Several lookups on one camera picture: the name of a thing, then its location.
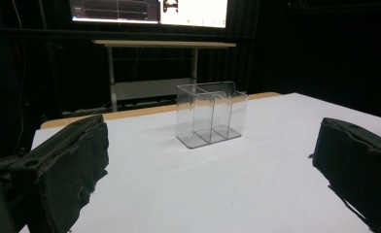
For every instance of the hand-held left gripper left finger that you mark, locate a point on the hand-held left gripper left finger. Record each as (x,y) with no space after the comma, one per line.
(65,161)

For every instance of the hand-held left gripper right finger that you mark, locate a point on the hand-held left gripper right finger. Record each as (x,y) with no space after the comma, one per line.
(360,165)

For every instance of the clear acrylic divided holder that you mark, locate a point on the clear acrylic divided holder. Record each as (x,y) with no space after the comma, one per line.
(191,140)

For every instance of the white table cover sheet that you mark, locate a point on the white table cover sheet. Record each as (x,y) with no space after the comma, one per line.
(211,187)

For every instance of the grey metal stand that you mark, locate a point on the grey metal stand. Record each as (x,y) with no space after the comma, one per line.
(162,44)

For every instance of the computer monitor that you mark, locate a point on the computer monitor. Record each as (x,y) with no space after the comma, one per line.
(191,11)

